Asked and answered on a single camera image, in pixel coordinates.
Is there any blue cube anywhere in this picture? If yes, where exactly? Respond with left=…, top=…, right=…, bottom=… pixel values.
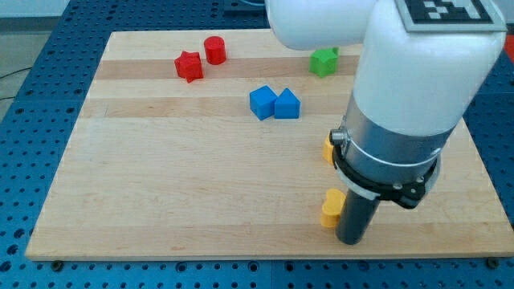
left=249, top=85, right=278, bottom=120

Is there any yellow block behind arm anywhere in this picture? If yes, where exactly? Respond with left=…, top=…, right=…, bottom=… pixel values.
left=322, top=136, right=333, bottom=165

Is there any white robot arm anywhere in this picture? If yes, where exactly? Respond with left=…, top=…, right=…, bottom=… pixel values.
left=265, top=0, right=507, bottom=209

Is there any wooden board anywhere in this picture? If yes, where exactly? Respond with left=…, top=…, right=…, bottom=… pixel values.
left=25, top=30, right=513, bottom=261

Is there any yellow heart block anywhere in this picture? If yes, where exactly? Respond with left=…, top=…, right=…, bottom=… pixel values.
left=320, top=188, right=346, bottom=228

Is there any red star block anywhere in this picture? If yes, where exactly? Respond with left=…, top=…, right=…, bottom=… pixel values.
left=174, top=51, right=204, bottom=83

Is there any green star block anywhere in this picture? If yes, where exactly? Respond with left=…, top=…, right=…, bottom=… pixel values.
left=308, top=47, right=338, bottom=78

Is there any red cylinder block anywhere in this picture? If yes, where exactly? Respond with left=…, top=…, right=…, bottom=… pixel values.
left=203, top=36, right=226, bottom=65

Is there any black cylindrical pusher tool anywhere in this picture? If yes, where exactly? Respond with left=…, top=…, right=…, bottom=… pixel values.
left=335, top=189, right=380, bottom=245

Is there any fiducial marker tag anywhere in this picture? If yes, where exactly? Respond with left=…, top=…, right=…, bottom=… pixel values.
left=394, top=0, right=508, bottom=33

